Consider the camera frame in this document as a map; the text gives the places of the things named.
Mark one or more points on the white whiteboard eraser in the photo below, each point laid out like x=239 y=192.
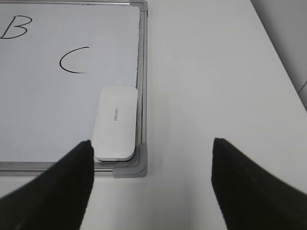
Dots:
x=115 y=125

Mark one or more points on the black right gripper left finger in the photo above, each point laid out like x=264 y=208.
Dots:
x=55 y=200

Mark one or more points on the white board with aluminium frame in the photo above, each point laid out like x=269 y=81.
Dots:
x=56 y=56

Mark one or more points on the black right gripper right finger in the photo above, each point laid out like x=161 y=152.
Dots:
x=251 y=198

